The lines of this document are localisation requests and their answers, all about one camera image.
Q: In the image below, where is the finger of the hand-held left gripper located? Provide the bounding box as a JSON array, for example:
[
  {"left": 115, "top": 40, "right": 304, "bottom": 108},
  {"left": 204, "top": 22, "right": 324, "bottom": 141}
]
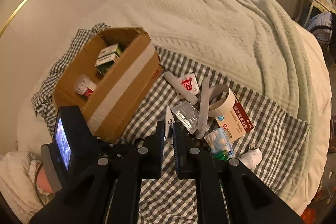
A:
[{"left": 96, "top": 135, "right": 147, "bottom": 161}]

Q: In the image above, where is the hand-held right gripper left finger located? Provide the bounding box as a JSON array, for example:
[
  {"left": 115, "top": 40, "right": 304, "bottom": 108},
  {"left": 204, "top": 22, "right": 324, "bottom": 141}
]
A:
[{"left": 29, "top": 122, "right": 165, "bottom": 224}]

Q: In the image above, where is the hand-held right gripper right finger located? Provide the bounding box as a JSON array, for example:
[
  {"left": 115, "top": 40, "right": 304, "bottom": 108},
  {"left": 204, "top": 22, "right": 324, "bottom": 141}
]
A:
[{"left": 172, "top": 122, "right": 305, "bottom": 224}]

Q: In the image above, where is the white packet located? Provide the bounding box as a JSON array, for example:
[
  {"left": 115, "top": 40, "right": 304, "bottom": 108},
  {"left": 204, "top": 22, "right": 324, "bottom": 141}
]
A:
[{"left": 164, "top": 104, "right": 175, "bottom": 145}]

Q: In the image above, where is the blue tissue pack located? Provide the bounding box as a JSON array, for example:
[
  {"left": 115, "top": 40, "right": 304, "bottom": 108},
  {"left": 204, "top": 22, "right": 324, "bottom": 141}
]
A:
[{"left": 204, "top": 127, "right": 235, "bottom": 156}]

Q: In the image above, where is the brown cardboard box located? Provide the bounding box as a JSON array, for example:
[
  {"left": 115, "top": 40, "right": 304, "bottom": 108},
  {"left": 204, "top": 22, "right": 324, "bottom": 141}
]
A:
[{"left": 53, "top": 27, "right": 164, "bottom": 143}]

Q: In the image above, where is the silver blister pack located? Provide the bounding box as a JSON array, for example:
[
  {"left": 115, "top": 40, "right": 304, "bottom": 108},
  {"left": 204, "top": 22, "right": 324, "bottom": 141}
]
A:
[{"left": 170, "top": 102, "right": 202, "bottom": 135}]

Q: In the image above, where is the small green packet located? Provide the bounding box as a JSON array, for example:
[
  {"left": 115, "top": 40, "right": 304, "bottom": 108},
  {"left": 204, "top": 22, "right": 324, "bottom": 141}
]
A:
[{"left": 212, "top": 151, "right": 229, "bottom": 161}]

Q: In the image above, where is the white cylindrical tube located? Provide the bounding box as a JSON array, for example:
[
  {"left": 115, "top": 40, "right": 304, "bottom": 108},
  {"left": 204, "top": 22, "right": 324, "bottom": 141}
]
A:
[{"left": 164, "top": 72, "right": 198, "bottom": 105}]

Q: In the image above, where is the red and white medicine box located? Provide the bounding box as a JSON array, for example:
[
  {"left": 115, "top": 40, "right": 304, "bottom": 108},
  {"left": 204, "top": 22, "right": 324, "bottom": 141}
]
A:
[{"left": 215, "top": 94, "right": 255, "bottom": 140}]

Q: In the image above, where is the red and white sachet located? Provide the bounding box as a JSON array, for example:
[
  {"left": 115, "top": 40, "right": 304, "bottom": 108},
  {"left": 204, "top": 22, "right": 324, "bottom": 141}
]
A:
[{"left": 176, "top": 72, "right": 200, "bottom": 100}]

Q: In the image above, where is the white charger plug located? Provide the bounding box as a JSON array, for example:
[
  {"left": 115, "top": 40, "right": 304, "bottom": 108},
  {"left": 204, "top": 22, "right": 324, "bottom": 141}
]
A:
[{"left": 239, "top": 143, "right": 263, "bottom": 169}]

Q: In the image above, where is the green and white carton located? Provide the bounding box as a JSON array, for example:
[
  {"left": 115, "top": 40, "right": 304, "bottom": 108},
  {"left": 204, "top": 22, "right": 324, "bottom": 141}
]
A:
[{"left": 94, "top": 44, "right": 124, "bottom": 75}]

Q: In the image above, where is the grey checkered cloth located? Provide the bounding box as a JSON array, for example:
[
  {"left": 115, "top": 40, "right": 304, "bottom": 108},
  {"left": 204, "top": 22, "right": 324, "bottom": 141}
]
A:
[{"left": 31, "top": 22, "right": 307, "bottom": 224}]

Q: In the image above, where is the cream knit blanket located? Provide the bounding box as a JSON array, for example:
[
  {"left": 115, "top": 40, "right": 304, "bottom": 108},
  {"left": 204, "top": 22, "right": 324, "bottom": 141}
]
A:
[{"left": 76, "top": 0, "right": 332, "bottom": 211}]

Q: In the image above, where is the orange bag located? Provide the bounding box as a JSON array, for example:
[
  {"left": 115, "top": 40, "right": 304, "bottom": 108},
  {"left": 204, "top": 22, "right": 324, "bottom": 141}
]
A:
[{"left": 302, "top": 207, "right": 319, "bottom": 224}]

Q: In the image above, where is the white duvet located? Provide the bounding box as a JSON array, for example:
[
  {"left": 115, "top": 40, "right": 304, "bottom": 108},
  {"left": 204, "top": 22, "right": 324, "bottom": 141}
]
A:
[{"left": 294, "top": 25, "right": 333, "bottom": 203}]

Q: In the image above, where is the grey strap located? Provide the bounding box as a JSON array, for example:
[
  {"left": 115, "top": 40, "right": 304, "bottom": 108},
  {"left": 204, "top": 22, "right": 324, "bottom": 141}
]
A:
[{"left": 196, "top": 80, "right": 229, "bottom": 139}]

